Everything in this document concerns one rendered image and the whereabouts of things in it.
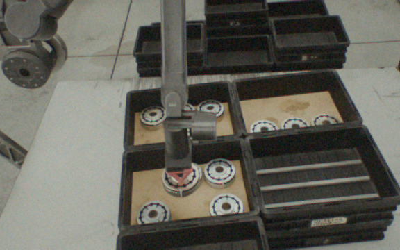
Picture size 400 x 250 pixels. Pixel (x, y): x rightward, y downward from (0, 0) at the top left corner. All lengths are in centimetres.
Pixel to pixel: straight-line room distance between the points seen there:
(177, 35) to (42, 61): 60
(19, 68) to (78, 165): 46
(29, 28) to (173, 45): 32
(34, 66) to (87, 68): 198
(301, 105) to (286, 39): 102
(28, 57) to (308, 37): 171
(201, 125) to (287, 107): 71
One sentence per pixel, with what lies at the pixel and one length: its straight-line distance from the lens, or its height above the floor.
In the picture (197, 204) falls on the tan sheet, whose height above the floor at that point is 83.
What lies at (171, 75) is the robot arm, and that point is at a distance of 93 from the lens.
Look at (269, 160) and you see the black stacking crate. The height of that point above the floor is 83.
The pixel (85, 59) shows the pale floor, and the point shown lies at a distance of 349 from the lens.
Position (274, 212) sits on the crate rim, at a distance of 118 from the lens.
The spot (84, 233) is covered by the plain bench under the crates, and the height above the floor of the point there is 70.
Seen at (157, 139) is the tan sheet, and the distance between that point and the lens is 151.
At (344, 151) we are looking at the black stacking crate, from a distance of 149.
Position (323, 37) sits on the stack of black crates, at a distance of 263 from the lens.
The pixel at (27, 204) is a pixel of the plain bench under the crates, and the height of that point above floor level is 70.
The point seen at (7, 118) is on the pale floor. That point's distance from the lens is 317.
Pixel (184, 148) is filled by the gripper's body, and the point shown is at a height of 117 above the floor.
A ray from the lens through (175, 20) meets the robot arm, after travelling 94.
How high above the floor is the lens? 192
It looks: 45 degrees down
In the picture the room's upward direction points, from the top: 5 degrees counter-clockwise
